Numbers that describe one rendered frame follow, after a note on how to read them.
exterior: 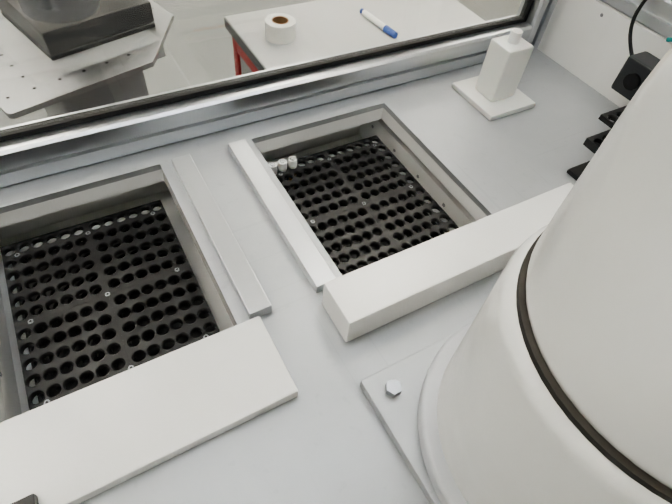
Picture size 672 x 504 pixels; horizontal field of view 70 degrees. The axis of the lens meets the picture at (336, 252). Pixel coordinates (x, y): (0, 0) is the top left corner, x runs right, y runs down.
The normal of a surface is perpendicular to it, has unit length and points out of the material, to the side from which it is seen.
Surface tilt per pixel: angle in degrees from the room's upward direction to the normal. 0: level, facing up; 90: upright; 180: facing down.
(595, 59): 90
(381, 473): 0
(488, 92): 90
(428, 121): 0
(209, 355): 0
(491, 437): 90
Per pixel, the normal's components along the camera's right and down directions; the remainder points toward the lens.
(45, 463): 0.08, -0.62
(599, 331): -0.91, 0.09
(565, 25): -0.87, 0.34
